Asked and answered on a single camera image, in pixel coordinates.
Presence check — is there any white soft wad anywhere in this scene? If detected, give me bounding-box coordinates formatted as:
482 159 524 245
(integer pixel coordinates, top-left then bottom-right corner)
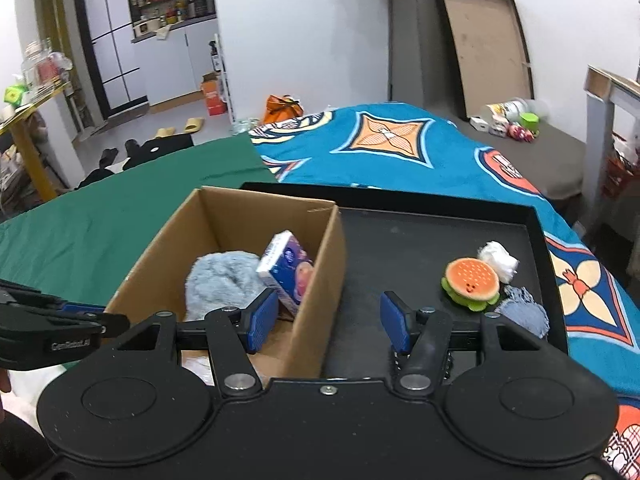
477 240 520 284

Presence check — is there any orange cardboard box floor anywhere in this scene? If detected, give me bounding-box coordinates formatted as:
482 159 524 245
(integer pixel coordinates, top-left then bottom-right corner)
201 73 227 116

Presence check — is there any blue denim fish toy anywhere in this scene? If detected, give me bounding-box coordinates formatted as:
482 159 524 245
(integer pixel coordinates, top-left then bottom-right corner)
495 285 550 339

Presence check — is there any black laptop bag floor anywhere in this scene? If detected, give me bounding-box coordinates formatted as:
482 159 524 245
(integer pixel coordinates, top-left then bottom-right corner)
122 133 194 170

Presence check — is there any light blue fluffy towel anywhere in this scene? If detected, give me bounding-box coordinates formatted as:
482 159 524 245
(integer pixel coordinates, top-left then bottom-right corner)
184 250 265 321

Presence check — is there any yellow table with items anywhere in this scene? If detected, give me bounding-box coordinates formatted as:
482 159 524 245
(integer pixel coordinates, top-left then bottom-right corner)
1 38 73 203

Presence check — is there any grey mattress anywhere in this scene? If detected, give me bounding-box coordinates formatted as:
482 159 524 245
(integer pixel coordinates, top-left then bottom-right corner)
433 108 586 202

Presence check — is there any brown cardboard box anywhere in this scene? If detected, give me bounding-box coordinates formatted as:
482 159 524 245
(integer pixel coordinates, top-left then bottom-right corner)
106 186 346 379

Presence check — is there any brown leaning board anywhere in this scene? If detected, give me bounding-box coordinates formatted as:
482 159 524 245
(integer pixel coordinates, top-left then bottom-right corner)
435 0 535 119

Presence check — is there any yellow slipper left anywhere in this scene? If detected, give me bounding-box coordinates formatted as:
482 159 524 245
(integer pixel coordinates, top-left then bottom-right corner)
155 127 176 138

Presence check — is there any white grey side table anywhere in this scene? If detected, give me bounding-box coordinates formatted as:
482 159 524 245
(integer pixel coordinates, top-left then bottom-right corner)
580 65 639 230

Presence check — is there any green cloth sheet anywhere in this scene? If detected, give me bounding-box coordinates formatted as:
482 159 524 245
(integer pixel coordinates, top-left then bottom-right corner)
1 136 274 304

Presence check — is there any orange bag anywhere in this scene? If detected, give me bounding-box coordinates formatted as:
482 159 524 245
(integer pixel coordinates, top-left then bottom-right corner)
262 94 304 124

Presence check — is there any yellow slipper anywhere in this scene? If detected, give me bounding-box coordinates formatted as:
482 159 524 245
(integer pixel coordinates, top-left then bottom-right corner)
183 117 205 134
155 127 176 138

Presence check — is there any hamburger plush toy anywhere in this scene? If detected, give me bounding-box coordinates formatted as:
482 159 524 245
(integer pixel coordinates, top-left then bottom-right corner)
440 257 500 312

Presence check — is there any green cup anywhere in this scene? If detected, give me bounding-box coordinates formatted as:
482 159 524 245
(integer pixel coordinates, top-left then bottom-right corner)
518 112 540 136

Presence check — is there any black shallow tray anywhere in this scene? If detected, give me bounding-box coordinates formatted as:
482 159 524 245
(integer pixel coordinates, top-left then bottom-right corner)
244 182 567 378

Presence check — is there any yellow slipper right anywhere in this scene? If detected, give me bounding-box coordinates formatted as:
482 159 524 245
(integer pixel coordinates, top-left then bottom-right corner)
183 117 205 134

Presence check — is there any blue patterned blanket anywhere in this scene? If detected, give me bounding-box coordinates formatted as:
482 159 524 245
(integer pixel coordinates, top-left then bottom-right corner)
250 103 639 479

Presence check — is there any tissue pack white purple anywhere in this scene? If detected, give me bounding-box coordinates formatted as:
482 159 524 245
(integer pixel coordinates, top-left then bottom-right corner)
256 230 314 316

